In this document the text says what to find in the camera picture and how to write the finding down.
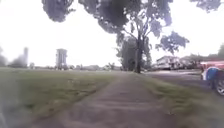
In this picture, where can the distant row of trees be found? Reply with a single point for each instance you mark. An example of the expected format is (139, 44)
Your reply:
(90, 67)

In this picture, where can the thin-trunked tree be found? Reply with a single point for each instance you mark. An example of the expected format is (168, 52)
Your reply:
(138, 56)

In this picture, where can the reddish-brown paved path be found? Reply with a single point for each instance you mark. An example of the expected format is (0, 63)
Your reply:
(120, 100)

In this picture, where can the tall tower building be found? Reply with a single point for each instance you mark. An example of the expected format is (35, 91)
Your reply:
(61, 58)

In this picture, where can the row of houses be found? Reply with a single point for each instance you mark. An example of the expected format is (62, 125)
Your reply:
(166, 61)

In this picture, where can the grey asphalt road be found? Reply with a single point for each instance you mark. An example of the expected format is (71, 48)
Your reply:
(180, 78)

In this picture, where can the grass verge strip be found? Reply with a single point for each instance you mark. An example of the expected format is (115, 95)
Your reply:
(176, 96)

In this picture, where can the wide grass field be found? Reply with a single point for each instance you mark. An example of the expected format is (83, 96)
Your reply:
(43, 86)

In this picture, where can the distant tall trees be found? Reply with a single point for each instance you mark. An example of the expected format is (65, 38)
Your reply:
(20, 62)

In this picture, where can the vehicle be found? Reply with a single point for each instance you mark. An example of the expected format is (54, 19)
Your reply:
(215, 78)

